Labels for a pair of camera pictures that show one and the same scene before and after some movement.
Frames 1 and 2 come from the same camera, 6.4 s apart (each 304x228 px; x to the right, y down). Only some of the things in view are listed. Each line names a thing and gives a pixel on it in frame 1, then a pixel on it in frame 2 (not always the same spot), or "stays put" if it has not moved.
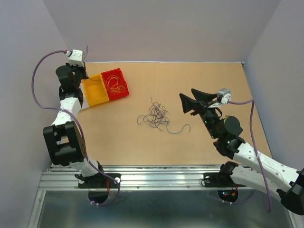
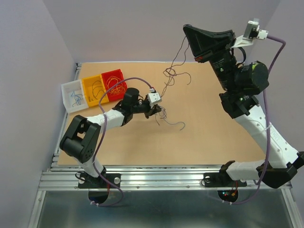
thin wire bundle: (156, 117) to (169, 74)
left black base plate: (101, 181) stays put
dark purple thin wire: (87, 46) to (96, 84)
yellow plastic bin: (95, 89) stays put
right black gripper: (188, 104) to (204, 42)
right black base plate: (218, 179) stays put
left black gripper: (82, 69) to (156, 109)
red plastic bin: (116, 86) stays put
